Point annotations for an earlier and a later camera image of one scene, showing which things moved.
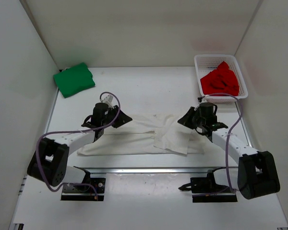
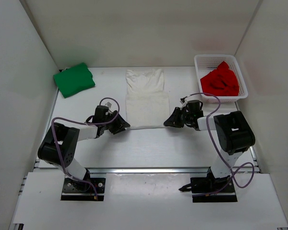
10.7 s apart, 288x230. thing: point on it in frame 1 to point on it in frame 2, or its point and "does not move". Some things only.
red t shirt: x=221 y=80 does not move
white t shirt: x=153 y=133 to x=147 y=104
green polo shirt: x=74 y=79 does not move
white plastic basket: x=220 y=78 does not move
